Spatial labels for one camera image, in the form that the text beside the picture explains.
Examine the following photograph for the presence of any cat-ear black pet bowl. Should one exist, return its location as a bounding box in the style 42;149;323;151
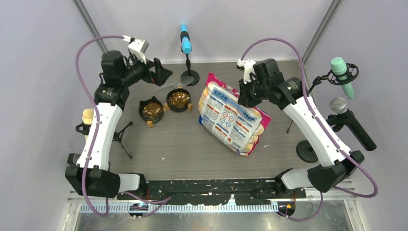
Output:
139;96;164;128

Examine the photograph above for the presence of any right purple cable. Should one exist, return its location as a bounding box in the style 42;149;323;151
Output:
239;38;379;222

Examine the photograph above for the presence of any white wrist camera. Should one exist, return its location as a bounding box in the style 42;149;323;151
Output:
236;59;256;84
123;35;149;64

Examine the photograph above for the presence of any round black pet bowl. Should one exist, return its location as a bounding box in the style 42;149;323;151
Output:
164;88;192;113

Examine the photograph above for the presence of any blue microphone on stand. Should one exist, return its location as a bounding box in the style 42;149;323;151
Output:
180;24;200;86

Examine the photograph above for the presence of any black box device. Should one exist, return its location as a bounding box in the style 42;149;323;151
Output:
67;153;80;167

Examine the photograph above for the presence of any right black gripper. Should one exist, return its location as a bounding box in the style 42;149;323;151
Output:
238;75;269;108

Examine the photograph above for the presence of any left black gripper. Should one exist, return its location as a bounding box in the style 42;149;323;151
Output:
121;53;173;87

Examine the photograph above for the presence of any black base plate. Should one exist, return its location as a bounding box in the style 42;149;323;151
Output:
117;179;306;205

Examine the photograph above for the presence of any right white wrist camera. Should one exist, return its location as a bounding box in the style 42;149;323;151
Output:
236;59;256;84

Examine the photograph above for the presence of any grey black handheld microphone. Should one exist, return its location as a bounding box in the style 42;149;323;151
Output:
326;97;377;151

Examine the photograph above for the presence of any round black stand base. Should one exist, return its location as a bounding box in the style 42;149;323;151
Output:
296;140;318;163

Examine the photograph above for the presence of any yellow microphone on tripod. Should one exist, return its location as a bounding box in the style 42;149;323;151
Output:
75;109;133;159

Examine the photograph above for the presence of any purple cable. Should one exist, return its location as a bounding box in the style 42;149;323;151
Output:
75;35;173;218
239;38;379;222

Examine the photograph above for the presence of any colourful pet food bag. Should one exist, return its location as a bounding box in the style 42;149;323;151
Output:
198;73;272;156

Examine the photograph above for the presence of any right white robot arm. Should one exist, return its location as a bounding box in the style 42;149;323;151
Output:
237;58;364;198

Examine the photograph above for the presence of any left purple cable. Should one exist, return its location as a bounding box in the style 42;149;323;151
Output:
75;35;173;218

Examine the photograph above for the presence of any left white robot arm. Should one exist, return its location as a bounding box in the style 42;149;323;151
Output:
65;51;173;199

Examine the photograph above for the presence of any green microphone with shock mount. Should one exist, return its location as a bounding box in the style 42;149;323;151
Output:
308;57;359;100

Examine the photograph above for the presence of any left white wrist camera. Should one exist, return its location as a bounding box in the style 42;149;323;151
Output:
123;35;149;64

